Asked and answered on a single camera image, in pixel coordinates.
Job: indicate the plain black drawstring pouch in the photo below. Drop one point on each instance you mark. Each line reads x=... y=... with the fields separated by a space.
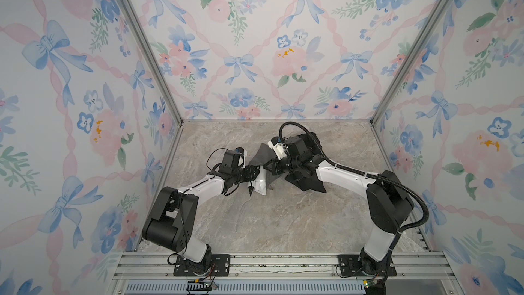
x=315 y=141

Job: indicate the aluminium corner post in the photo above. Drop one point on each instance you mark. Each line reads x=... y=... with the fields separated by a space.
x=426 y=31
x=143 y=44

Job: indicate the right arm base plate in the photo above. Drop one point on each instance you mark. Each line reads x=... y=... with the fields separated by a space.
x=362 y=265

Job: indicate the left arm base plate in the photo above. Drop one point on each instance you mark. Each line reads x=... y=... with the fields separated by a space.
x=213 y=265

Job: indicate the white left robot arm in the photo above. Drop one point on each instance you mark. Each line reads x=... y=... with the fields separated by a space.
x=171 y=220

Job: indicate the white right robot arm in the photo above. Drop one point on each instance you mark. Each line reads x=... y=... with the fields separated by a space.
x=389 y=206

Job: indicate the grey fabric drawstring pouch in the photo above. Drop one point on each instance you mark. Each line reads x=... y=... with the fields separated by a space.
x=264 y=155

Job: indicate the aluminium corner post right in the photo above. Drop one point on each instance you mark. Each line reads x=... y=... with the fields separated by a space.
x=426 y=31

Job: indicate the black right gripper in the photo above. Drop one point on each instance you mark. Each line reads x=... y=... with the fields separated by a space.
x=284 y=164

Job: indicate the white hair dryer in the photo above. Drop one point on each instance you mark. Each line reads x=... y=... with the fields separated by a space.
x=260 y=183

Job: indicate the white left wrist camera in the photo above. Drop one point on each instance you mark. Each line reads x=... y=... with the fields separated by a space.
x=240 y=152

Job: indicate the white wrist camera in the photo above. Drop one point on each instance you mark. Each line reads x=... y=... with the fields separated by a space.
x=240 y=152
x=278 y=147

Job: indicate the aluminium corner post left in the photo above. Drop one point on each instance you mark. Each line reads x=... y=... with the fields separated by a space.
x=143 y=44

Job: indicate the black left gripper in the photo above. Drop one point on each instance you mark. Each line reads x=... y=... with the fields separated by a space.
x=250 y=175

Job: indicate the black pouch with gold logo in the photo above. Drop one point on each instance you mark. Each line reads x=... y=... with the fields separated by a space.
x=306 y=180

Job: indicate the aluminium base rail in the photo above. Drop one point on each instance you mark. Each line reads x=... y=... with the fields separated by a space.
x=287 y=273

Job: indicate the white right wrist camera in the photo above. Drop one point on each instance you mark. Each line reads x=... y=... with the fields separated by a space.
x=278 y=147

